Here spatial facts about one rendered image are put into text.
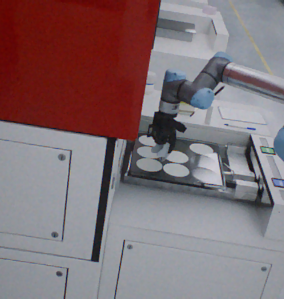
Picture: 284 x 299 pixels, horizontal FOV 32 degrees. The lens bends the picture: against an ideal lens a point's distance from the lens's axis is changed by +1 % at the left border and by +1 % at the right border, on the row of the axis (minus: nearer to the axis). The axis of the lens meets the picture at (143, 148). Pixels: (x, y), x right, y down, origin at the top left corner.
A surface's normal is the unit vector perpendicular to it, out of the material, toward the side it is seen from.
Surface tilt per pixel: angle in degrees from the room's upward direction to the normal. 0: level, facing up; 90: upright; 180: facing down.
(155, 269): 90
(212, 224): 0
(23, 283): 90
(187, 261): 90
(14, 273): 90
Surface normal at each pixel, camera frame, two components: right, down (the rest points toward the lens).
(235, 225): 0.15, -0.88
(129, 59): -0.05, 0.44
